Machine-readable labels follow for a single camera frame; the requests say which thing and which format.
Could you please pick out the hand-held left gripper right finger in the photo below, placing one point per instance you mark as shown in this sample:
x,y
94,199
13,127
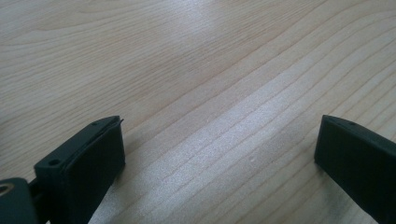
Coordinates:
x,y
358,165

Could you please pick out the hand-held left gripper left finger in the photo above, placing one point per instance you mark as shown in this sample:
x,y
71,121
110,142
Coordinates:
x,y
84,168

